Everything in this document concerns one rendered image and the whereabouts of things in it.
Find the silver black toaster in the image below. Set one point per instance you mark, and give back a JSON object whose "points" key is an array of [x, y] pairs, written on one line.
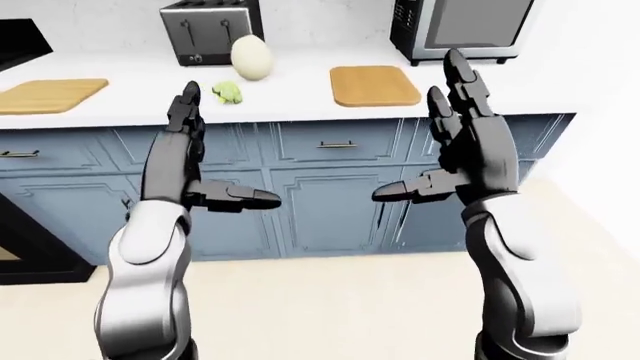
{"points": [[212, 32]]}

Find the pale cantaloupe melon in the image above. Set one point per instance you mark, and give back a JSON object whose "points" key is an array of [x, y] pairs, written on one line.
{"points": [[251, 57]]}

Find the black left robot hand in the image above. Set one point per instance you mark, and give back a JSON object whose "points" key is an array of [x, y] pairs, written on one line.
{"points": [[172, 165]]}

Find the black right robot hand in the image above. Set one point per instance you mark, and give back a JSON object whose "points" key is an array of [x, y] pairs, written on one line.
{"points": [[482, 150]]}

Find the silver black toaster oven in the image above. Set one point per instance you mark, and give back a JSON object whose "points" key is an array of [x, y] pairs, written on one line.
{"points": [[457, 26]]}

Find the green broccoli floret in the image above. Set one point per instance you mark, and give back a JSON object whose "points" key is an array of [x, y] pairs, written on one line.
{"points": [[228, 92]]}

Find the rectangular wooden cutting board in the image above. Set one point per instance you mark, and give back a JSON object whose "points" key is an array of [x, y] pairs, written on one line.
{"points": [[47, 95], [372, 86]]}

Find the blue kitchen cabinet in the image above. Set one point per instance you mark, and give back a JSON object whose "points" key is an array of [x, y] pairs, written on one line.
{"points": [[310, 187]]}

